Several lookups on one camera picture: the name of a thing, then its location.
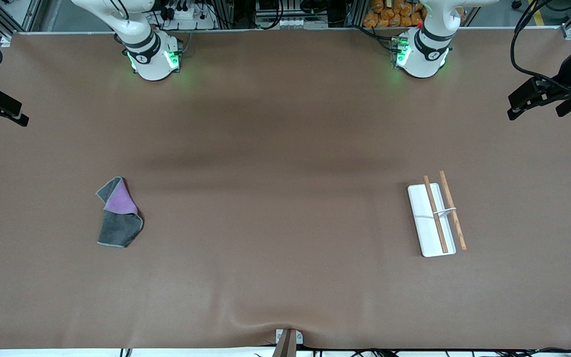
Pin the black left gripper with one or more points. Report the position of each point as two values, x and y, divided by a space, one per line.
566 84

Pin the purple and grey towel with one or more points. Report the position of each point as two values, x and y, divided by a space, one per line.
119 218

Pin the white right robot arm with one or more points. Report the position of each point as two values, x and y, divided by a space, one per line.
149 59

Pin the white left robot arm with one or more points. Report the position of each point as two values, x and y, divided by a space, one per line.
427 54

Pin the wooden rack rod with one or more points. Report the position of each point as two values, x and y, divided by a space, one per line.
436 218
454 213

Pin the white towel rack base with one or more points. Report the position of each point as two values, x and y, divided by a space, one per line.
427 223

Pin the orange snack packets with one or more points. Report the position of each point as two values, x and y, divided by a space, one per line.
389 12

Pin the white power strip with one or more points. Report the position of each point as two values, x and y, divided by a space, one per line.
186 15

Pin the white terminal block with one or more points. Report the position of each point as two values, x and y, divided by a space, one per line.
293 23

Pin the aluminium table edge rail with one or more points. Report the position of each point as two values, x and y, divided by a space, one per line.
275 30

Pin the silver mount bracket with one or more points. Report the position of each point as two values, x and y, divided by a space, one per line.
280 337

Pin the brown camera strut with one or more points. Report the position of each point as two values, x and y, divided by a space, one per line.
286 346

